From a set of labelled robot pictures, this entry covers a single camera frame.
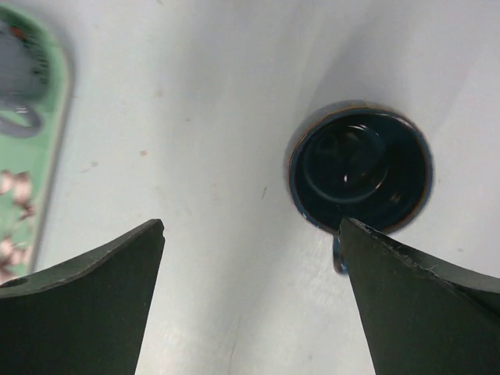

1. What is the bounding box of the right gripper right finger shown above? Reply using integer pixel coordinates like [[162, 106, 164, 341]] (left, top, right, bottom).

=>
[[340, 219, 499, 374]]

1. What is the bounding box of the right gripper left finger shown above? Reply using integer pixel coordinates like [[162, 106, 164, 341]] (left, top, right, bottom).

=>
[[1, 219, 165, 374]]

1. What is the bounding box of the dark blue glazed mug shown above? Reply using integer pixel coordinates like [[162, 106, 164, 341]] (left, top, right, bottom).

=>
[[284, 100, 434, 275]]

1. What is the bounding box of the green floral serving tray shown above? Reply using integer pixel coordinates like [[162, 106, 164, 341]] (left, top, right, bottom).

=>
[[1, 3, 73, 283]]

